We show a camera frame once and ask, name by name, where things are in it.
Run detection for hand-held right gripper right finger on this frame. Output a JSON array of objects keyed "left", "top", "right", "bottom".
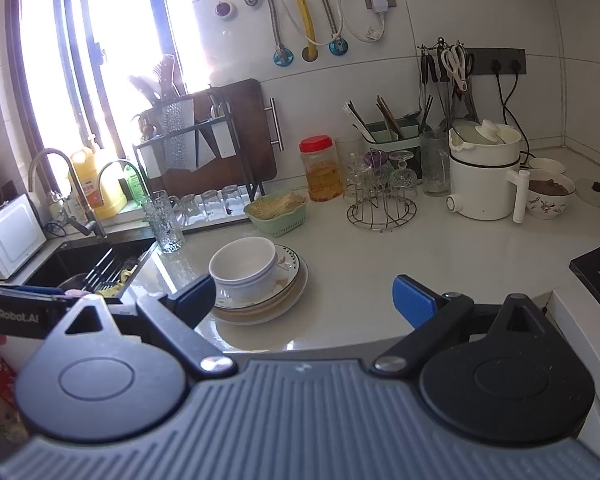
[{"left": 369, "top": 274, "right": 549, "bottom": 378}]

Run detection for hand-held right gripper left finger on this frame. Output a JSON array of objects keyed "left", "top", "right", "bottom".
[{"left": 59, "top": 275, "right": 239, "bottom": 381}]

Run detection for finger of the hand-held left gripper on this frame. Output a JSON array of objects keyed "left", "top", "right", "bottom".
[{"left": 0, "top": 283, "right": 82, "bottom": 307}]

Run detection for white ceramic bowl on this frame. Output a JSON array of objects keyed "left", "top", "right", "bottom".
[{"left": 209, "top": 236, "right": 277, "bottom": 288}]

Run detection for large flower print plate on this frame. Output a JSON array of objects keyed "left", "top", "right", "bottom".
[{"left": 210, "top": 257, "right": 311, "bottom": 327}]

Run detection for deer print plate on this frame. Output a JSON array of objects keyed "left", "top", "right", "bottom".
[{"left": 215, "top": 244, "right": 302, "bottom": 309}]

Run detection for black sink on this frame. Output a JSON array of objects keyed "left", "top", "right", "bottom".
[{"left": 22, "top": 239, "right": 159, "bottom": 302}]

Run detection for white countertop appliance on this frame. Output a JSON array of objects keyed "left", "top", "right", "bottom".
[{"left": 0, "top": 193, "right": 48, "bottom": 281}]

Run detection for red printed clothing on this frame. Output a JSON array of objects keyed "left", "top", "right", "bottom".
[{"left": 0, "top": 352, "right": 21, "bottom": 406}]

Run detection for black sink dish rack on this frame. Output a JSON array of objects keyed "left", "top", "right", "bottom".
[{"left": 60, "top": 247, "right": 152, "bottom": 297}]

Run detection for textured glass mug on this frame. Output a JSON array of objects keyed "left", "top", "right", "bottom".
[{"left": 140, "top": 191, "right": 185, "bottom": 254}]

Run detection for green basket of sprouts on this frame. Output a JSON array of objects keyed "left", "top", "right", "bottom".
[{"left": 244, "top": 190, "right": 309, "bottom": 239}]

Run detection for yellow detergent bottle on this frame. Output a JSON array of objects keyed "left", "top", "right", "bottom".
[{"left": 69, "top": 147, "right": 129, "bottom": 220}]

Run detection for cut crystal goblet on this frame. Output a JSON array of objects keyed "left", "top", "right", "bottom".
[{"left": 390, "top": 151, "right": 420, "bottom": 199}]

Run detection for green bottle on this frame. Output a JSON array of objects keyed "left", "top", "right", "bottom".
[{"left": 122, "top": 167, "right": 149, "bottom": 204}]

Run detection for tall steel faucet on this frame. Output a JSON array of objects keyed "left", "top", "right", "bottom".
[{"left": 28, "top": 148, "right": 107, "bottom": 239}]

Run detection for clear drinking glass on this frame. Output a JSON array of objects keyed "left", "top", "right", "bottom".
[{"left": 345, "top": 150, "right": 377, "bottom": 202}]

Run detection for white electric cooking pot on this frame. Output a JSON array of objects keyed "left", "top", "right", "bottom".
[{"left": 446, "top": 119, "right": 531, "bottom": 225}]

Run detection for textured glass pitcher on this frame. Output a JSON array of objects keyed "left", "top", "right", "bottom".
[{"left": 421, "top": 131, "right": 451, "bottom": 197}]

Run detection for small steel faucet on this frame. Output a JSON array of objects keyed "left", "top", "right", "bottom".
[{"left": 96, "top": 159, "right": 149, "bottom": 202}]

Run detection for green utensil holder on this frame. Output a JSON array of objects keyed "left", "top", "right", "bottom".
[{"left": 362, "top": 119, "right": 424, "bottom": 182}]

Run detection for red lid plastic jar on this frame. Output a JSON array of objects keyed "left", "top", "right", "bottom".
[{"left": 300, "top": 135, "right": 342, "bottom": 203}]

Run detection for tall clear glass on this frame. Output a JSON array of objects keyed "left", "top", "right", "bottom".
[{"left": 336, "top": 136, "right": 364, "bottom": 173}]

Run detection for patterned bowl with brown food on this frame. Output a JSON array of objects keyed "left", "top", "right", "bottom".
[{"left": 525, "top": 170, "right": 577, "bottom": 220}]

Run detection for black knife rack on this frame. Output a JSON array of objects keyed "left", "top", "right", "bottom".
[{"left": 132, "top": 87, "right": 267, "bottom": 202}]

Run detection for textured cutlery holder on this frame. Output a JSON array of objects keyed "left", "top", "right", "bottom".
[{"left": 162, "top": 100, "right": 197, "bottom": 171}]

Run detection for wooden cutting board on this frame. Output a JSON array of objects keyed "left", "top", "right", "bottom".
[{"left": 150, "top": 78, "right": 285, "bottom": 199}]

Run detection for wooden chopsticks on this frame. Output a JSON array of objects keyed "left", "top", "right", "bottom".
[{"left": 376, "top": 95, "right": 407, "bottom": 142}]

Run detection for black induction cooktop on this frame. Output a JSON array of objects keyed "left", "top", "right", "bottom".
[{"left": 569, "top": 239, "right": 600, "bottom": 307}]

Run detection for small white bowl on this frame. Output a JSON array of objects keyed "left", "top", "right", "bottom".
[{"left": 528, "top": 158, "right": 566, "bottom": 176}]

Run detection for glass pot lid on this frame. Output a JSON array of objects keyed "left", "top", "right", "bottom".
[{"left": 575, "top": 177, "right": 600, "bottom": 210}]

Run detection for hanging utensil rack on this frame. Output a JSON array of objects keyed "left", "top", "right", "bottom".
[{"left": 417, "top": 37, "right": 481, "bottom": 134}]

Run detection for dark framed window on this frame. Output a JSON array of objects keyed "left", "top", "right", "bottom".
[{"left": 5, "top": 0, "right": 216, "bottom": 171}]

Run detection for wire glass drying rack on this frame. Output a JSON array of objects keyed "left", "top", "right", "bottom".
[{"left": 346, "top": 147, "right": 418, "bottom": 233}]

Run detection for pale utensil handles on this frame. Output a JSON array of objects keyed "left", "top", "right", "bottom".
[{"left": 343, "top": 100, "right": 377, "bottom": 139}]

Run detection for dark knife handles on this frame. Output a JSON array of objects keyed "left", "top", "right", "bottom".
[{"left": 128, "top": 54, "right": 178, "bottom": 103}]

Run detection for black power cable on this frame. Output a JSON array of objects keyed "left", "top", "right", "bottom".
[
  {"left": 500, "top": 60, "right": 531, "bottom": 156},
  {"left": 492, "top": 60, "right": 531, "bottom": 162}
]

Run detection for white handled scissors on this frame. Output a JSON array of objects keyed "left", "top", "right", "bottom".
[{"left": 441, "top": 44, "right": 470, "bottom": 92}]

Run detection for dark wall outlet strip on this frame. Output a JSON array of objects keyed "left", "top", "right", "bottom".
[{"left": 465, "top": 47, "right": 527, "bottom": 77}]

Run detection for corrugated metal hose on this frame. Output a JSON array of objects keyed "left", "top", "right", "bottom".
[
  {"left": 316, "top": 0, "right": 354, "bottom": 49},
  {"left": 235, "top": 0, "right": 287, "bottom": 59}
]

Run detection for white plug with cable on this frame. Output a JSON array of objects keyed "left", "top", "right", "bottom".
[{"left": 337, "top": 0, "right": 389, "bottom": 44}]

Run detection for yellow gas hose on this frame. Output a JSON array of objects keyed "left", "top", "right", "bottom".
[{"left": 285, "top": 0, "right": 319, "bottom": 59}]

